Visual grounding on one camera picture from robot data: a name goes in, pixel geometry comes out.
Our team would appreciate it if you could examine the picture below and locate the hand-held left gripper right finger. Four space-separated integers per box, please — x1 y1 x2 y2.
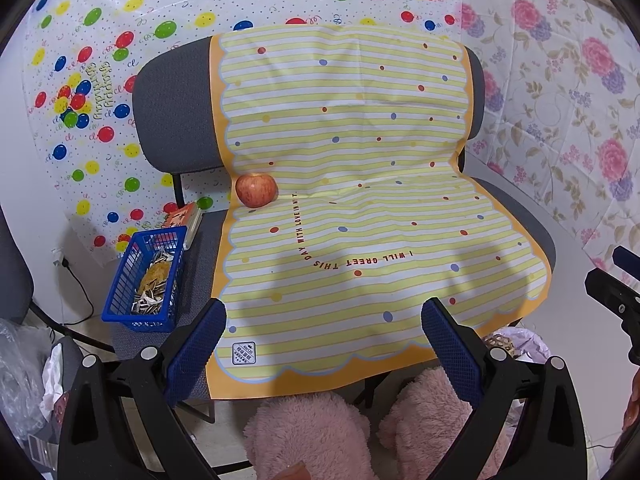
420 296 588 480

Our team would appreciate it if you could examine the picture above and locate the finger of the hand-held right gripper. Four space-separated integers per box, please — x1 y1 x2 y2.
585 267 640 366
612 246 640 276

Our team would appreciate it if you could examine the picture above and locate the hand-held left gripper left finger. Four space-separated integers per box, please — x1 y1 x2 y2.
57 297 228 480

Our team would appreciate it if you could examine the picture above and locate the pink plastic bag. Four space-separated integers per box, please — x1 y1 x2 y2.
482 327 553 366

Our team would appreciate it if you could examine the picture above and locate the person's right hand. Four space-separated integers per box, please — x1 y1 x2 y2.
622 367 640 432

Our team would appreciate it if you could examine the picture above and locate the blue plastic basket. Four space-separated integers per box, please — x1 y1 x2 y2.
101 226 188 333

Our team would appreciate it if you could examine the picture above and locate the orange book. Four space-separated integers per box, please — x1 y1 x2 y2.
162 201 203 251

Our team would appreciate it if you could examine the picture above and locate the person's left leg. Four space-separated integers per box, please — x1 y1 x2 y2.
243 392 378 480

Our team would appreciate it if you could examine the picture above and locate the white crumpled tissue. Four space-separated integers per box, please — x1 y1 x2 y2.
40 342 67 411

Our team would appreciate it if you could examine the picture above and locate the red apple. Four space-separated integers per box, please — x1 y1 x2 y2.
235 172 279 209

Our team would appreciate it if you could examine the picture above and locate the clear plastic bag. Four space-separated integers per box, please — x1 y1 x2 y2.
0 320 61 441

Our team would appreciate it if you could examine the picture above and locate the floral print plastic sheet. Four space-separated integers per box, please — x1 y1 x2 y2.
457 0 640 281

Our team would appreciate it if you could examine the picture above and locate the grey office chair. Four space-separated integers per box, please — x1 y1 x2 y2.
0 210 116 352
112 35 556 426

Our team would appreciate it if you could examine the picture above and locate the yellow striped dotted mat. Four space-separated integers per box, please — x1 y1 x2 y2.
206 22 552 401

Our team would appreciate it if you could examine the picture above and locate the balloon print plastic sheet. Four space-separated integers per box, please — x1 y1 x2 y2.
22 0 463 271

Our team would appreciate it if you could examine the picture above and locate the black power cable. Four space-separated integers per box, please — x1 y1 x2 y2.
59 260 97 327

